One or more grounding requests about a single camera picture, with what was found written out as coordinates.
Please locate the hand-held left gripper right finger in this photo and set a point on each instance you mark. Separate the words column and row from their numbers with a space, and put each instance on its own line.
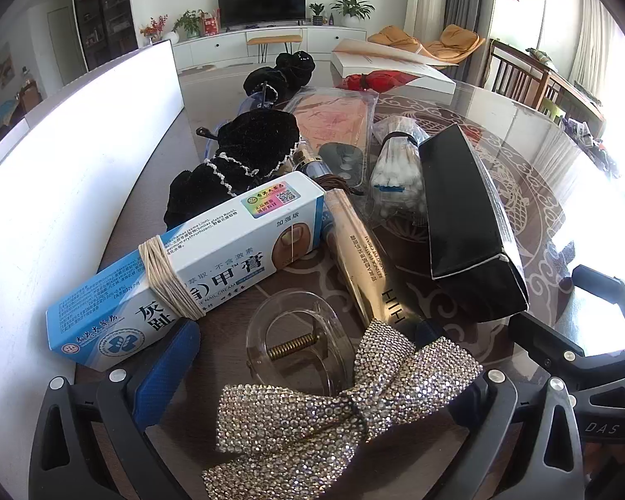
column 505, row 416

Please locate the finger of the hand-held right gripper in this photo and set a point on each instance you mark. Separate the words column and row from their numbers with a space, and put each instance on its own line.
column 612, row 286
column 552, row 341

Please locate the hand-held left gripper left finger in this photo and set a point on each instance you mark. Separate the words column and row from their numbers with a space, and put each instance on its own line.
column 161, row 370

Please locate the blue white medicine box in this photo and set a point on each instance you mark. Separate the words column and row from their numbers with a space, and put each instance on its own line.
column 229, row 250

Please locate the rhinestone bow hair clip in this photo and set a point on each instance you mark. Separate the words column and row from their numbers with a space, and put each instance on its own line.
column 291, row 416

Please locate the phone case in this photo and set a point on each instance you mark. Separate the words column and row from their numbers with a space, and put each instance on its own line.
column 333, row 117

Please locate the tan rubber band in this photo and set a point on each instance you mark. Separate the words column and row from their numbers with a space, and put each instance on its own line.
column 166, row 281

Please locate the clear hair claw clip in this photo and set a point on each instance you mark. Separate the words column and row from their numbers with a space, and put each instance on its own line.
column 291, row 346

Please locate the black cardboard box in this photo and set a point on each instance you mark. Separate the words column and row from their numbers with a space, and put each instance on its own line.
column 463, row 218

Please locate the white panel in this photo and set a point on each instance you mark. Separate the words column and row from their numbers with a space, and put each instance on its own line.
column 57, row 208

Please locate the long gold cosmetic box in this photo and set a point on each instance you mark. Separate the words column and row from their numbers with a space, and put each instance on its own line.
column 364, row 265

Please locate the bag of cotton swabs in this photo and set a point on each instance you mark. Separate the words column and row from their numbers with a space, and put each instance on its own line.
column 396, row 182

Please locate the wooden chair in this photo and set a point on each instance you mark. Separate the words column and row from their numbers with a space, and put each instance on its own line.
column 515, row 75

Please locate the black scrunchie with white trim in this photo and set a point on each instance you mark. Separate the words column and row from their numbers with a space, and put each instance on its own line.
column 250, row 138

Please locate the small bottle with gold cap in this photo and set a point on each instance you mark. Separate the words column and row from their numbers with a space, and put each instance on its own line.
column 310, row 160

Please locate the white box with open lid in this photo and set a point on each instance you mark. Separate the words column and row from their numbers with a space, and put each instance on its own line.
column 427, row 80

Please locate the orange lounge chair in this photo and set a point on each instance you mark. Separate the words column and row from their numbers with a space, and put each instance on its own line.
column 393, row 37
column 456, row 39

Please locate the red pouch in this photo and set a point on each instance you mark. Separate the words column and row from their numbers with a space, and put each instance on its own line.
column 375, row 79

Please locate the black velvet scrunchie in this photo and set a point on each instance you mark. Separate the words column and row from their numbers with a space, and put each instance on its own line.
column 284, row 75

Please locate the white television cabinet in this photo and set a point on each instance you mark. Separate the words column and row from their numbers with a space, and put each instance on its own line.
column 213, row 47

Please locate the red flowers in vase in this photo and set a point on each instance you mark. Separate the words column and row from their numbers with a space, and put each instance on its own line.
column 156, row 28

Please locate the green potted plant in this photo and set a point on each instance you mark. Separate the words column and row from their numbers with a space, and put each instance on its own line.
column 189, row 22

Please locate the wooden stool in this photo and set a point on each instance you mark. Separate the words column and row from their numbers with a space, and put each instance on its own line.
column 273, row 39

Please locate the red gift box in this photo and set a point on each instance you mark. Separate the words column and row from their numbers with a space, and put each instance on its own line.
column 211, row 23

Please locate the dark glass display cabinet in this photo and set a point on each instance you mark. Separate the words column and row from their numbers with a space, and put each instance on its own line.
column 107, row 10

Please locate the black television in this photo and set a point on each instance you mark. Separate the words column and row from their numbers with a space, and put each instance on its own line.
column 261, row 2

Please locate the large leafy potted plant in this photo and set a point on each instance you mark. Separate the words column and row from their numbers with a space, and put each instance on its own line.
column 351, row 8

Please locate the small potted plant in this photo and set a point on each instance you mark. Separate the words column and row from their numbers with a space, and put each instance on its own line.
column 316, row 13

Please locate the framed wall picture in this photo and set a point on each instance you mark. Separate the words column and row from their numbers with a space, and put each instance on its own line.
column 4, row 62

